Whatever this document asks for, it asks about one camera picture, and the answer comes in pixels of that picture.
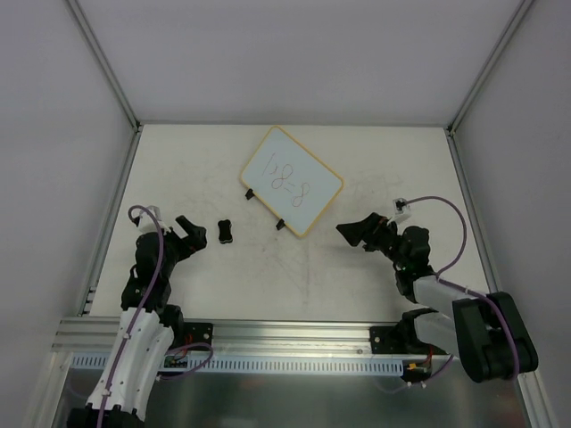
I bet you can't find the aluminium frame post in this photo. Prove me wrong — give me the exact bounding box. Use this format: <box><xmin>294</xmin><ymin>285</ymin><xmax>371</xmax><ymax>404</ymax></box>
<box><xmin>64</xmin><ymin>0</ymin><xmax>140</xmax><ymax>131</ymax></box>
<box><xmin>446</xmin><ymin>0</ymin><xmax>535</xmax><ymax>136</ymax></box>

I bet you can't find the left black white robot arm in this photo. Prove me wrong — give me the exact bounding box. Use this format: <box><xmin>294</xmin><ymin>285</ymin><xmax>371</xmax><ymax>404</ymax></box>
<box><xmin>66</xmin><ymin>206</ymin><xmax>213</xmax><ymax>427</ymax></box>

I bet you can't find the left aluminium frame post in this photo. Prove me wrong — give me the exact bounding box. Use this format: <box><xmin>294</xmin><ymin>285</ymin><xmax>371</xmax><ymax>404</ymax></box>
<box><xmin>64</xmin><ymin>0</ymin><xmax>140</xmax><ymax>131</ymax></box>

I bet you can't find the aluminium mounting rail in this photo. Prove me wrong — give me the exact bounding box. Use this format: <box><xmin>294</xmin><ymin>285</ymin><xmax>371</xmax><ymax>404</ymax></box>
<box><xmin>51</xmin><ymin>315</ymin><xmax>534</xmax><ymax>358</ymax></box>

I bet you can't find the black whiteboard eraser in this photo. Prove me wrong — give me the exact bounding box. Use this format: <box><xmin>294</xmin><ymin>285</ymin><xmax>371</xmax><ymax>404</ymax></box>
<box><xmin>218</xmin><ymin>219</ymin><xmax>234</xmax><ymax>244</ymax></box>

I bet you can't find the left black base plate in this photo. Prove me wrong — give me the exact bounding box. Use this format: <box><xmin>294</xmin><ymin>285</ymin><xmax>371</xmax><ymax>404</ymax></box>
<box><xmin>179</xmin><ymin>321</ymin><xmax>214</xmax><ymax>352</ymax></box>

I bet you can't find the white whiteboard yellow frame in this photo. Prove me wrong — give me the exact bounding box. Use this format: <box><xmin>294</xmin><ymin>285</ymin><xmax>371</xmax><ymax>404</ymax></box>
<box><xmin>240</xmin><ymin>126</ymin><xmax>344</xmax><ymax>237</ymax></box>

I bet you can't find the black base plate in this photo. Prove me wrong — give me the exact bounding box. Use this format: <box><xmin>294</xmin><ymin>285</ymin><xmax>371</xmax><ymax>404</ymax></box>
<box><xmin>179</xmin><ymin>321</ymin><xmax>214</xmax><ymax>352</ymax></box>
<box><xmin>368</xmin><ymin>325</ymin><xmax>446</xmax><ymax>355</ymax></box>

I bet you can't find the right aluminium frame post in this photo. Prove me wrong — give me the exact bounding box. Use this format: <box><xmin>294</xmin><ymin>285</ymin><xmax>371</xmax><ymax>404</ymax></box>
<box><xmin>446</xmin><ymin>0</ymin><xmax>535</xmax><ymax>136</ymax></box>

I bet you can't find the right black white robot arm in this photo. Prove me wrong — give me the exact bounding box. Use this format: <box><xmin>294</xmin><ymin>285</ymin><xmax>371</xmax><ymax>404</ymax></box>
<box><xmin>336</xmin><ymin>213</ymin><xmax>539</xmax><ymax>383</ymax></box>

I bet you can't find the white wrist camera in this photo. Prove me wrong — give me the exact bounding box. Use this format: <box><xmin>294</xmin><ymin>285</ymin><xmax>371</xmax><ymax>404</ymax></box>
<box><xmin>391</xmin><ymin>198</ymin><xmax>411</xmax><ymax>225</ymax></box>
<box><xmin>134</xmin><ymin>205</ymin><xmax>169</xmax><ymax>235</ymax></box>

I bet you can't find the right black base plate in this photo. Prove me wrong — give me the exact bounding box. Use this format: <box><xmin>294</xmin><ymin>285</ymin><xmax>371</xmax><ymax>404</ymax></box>
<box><xmin>368</xmin><ymin>325</ymin><xmax>446</xmax><ymax>355</ymax></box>

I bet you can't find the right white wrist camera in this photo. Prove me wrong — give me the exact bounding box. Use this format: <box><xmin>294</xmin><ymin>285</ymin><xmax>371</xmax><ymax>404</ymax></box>
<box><xmin>391</xmin><ymin>198</ymin><xmax>411</xmax><ymax>225</ymax></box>

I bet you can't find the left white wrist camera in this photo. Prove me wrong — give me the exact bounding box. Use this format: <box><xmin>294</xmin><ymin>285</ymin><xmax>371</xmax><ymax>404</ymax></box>
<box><xmin>134</xmin><ymin>205</ymin><xmax>169</xmax><ymax>235</ymax></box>

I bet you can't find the white slotted cable duct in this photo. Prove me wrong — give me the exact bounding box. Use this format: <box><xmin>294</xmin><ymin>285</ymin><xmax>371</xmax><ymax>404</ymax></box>
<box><xmin>70</xmin><ymin>352</ymin><xmax>405</xmax><ymax>377</ymax></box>

